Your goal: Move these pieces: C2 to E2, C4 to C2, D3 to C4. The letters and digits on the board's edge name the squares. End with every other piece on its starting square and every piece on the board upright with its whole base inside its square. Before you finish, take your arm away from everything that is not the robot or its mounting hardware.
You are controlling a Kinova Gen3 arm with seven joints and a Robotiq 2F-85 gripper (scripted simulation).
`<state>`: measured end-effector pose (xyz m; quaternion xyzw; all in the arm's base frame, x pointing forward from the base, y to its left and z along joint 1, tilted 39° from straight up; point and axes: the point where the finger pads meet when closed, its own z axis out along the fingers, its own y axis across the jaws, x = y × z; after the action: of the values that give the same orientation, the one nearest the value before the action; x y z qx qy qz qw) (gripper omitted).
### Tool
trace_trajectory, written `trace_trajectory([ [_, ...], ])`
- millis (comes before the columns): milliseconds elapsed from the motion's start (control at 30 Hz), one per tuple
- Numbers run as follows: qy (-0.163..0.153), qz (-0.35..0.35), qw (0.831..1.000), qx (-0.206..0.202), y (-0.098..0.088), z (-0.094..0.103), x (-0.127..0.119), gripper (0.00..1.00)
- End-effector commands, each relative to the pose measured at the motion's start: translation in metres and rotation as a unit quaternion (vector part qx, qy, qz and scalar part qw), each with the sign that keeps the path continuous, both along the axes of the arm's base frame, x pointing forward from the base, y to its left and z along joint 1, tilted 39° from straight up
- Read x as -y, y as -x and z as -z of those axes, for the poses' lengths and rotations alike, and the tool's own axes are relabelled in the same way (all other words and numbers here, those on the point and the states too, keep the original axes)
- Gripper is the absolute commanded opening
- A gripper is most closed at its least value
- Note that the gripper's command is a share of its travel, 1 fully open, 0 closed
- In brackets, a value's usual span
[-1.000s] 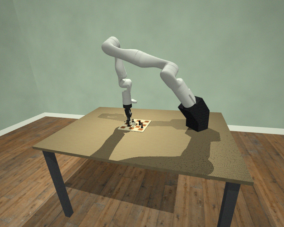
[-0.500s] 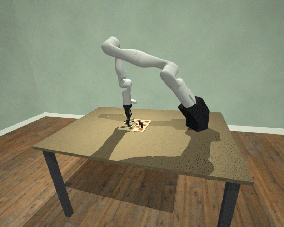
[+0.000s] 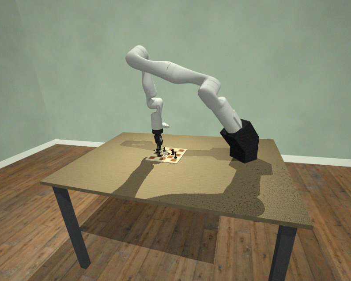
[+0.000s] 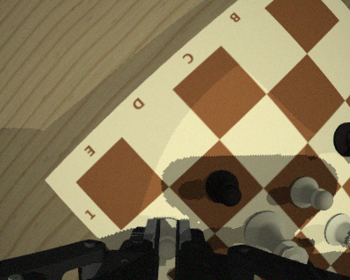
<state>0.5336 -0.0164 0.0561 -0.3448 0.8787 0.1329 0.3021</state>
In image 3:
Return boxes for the cream and brown chessboard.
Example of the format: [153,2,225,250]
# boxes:
[145,147,187,164]

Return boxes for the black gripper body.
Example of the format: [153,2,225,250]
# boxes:
[152,128,163,141]

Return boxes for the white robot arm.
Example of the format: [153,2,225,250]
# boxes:
[125,46,242,133]

